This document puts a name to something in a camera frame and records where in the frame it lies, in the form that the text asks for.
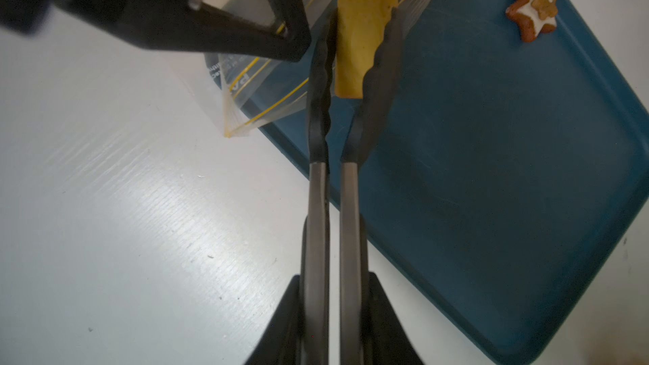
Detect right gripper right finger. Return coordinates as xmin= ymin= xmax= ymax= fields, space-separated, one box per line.
xmin=364 ymin=272 xmax=423 ymax=365

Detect yellow square cookie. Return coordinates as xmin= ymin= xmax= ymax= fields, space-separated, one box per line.
xmin=335 ymin=0 xmax=397 ymax=99

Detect teal tray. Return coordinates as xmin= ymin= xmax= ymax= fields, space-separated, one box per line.
xmin=242 ymin=0 xmax=649 ymax=365

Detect brown star cookie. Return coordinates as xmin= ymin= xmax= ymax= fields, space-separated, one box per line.
xmin=505 ymin=0 xmax=559 ymax=43

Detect clear zip bag yellow strip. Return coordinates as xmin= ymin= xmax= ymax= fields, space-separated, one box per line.
xmin=194 ymin=0 xmax=431 ymax=138

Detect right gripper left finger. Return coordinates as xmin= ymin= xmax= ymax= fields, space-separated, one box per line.
xmin=245 ymin=275 xmax=302 ymax=365

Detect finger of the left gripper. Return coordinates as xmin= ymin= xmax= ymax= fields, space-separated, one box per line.
xmin=188 ymin=0 xmax=311 ymax=62

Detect black tongs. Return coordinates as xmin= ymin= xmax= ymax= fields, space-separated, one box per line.
xmin=298 ymin=7 xmax=407 ymax=365

